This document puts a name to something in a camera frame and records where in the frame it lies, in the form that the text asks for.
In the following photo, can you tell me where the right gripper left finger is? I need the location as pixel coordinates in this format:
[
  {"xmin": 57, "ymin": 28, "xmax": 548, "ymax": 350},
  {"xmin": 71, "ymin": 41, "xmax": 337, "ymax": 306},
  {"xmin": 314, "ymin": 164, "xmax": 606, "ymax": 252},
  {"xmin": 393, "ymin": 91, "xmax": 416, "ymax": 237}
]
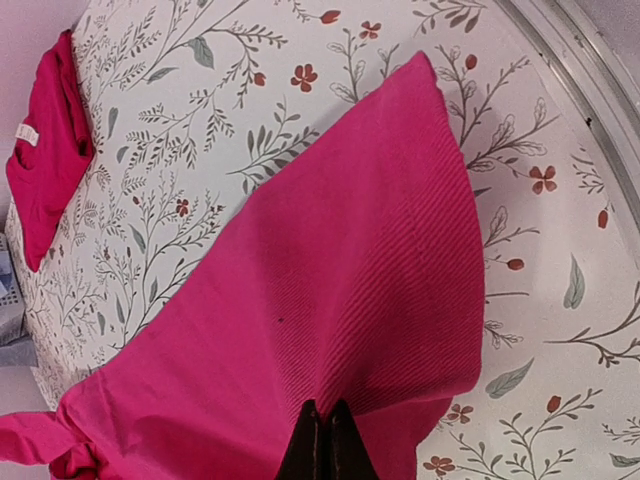
[{"xmin": 277, "ymin": 400, "xmax": 320, "ymax": 480}]

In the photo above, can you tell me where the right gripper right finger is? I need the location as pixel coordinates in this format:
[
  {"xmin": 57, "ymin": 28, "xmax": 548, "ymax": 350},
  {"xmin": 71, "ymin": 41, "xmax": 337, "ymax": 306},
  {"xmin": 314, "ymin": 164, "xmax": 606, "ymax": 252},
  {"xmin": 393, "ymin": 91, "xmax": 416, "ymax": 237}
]
[{"xmin": 326, "ymin": 400, "xmax": 380, "ymax": 480}]

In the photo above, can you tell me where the pink garment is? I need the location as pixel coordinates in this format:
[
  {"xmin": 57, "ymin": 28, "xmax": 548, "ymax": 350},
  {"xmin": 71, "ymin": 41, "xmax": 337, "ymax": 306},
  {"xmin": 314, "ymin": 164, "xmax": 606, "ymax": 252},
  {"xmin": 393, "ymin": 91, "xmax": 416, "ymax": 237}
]
[{"xmin": 1, "ymin": 52, "xmax": 485, "ymax": 479}]

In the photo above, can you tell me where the red t-shirt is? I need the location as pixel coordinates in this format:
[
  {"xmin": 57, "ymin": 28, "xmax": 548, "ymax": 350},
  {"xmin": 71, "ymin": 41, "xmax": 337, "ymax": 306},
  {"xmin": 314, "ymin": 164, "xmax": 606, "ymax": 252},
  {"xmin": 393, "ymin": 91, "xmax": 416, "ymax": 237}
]
[{"xmin": 6, "ymin": 30, "xmax": 95, "ymax": 272}]

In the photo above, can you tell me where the white plastic laundry basket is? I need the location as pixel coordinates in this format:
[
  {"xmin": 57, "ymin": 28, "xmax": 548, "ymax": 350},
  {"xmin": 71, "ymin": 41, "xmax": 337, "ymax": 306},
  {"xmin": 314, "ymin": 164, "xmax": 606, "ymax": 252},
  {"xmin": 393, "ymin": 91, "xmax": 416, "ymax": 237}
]
[{"xmin": 0, "ymin": 234, "xmax": 25, "ymax": 346}]

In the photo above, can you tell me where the floral tablecloth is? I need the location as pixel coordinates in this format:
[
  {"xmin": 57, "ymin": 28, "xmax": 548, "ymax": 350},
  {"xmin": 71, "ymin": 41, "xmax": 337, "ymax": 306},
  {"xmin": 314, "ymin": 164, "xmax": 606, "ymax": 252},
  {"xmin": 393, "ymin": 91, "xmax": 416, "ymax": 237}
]
[{"xmin": 5, "ymin": 1, "xmax": 639, "ymax": 479}]

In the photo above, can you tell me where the white neck label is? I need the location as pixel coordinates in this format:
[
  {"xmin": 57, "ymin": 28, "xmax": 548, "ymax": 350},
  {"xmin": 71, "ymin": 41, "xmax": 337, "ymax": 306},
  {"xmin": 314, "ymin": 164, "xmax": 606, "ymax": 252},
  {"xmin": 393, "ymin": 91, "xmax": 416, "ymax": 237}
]
[{"xmin": 15, "ymin": 123, "xmax": 39, "ymax": 147}]

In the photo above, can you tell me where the front aluminium rail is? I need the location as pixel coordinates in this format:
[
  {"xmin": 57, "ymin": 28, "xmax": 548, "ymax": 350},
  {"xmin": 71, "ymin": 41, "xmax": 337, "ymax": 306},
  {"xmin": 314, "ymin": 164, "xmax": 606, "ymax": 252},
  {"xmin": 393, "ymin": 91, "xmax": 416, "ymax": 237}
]
[{"xmin": 494, "ymin": 0, "xmax": 640, "ymax": 191}]

